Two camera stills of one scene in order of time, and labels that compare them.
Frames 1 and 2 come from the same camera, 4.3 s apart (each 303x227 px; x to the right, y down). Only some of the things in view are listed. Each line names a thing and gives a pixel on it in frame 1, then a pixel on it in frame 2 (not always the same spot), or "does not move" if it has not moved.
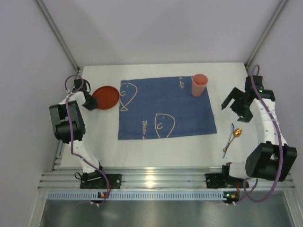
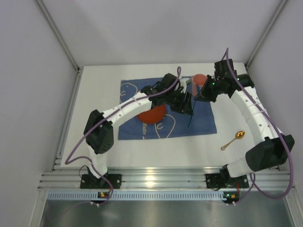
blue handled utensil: [229, 141] → [193, 107]
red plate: [108, 97] → [153, 115]
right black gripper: [237, 104] → [206, 90]
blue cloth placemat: [163, 107] does not move
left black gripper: [90, 103] → [181, 104]
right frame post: [279, 11] does not move
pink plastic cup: [199, 82] does not move
